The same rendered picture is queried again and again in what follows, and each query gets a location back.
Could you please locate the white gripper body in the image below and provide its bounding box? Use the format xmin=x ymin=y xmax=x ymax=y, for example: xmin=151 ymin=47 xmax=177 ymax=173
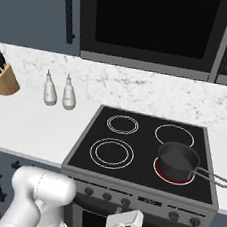
xmin=105 ymin=206 xmax=146 ymax=227

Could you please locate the black stove knob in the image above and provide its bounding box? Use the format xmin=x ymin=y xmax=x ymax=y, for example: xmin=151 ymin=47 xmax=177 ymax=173
xmin=83 ymin=186 xmax=95 ymax=199
xmin=188 ymin=216 xmax=202 ymax=227
xmin=119 ymin=196 xmax=132 ymax=208
xmin=102 ymin=191 xmax=114 ymax=203
xmin=167 ymin=210 xmax=181 ymax=223

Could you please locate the black and steel stove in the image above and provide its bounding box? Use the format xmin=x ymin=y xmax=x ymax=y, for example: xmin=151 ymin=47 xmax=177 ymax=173
xmin=53 ymin=100 xmax=227 ymax=227

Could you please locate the dark grey saucepan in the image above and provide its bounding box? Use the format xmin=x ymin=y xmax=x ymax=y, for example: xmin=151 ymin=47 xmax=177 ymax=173
xmin=153 ymin=139 xmax=227 ymax=190

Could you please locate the white shaker bottle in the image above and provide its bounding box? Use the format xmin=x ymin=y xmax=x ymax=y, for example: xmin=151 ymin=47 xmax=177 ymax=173
xmin=61 ymin=72 xmax=81 ymax=112
xmin=40 ymin=69 xmax=62 ymax=108

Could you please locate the wooden knife block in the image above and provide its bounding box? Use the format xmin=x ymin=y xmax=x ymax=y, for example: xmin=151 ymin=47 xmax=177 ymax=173
xmin=0 ymin=61 xmax=25 ymax=99

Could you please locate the black and steel microwave oven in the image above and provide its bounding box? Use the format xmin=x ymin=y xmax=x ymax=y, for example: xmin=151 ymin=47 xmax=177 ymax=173
xmin=69 ymin=0 xmax=227 ymax=87

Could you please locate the black drawer handle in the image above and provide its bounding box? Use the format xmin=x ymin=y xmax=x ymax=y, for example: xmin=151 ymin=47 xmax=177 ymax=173
xmin=10 ymin=159 xmax=24 ymax=172

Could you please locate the black base cupboard handle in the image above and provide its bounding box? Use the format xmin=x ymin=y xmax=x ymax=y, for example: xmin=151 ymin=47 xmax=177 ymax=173
xmin=0 ymin=173 xmax=11 ymax=204

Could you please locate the black wall cupboard handle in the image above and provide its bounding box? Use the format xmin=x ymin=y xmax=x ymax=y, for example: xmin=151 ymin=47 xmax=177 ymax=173
xmin=57 ymin=0 xmax=81 ymax=45

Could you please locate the grey wall cupboard door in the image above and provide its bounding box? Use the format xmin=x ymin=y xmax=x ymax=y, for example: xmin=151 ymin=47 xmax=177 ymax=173
xmin=0 ymin=0 xmax=87 ymax=58

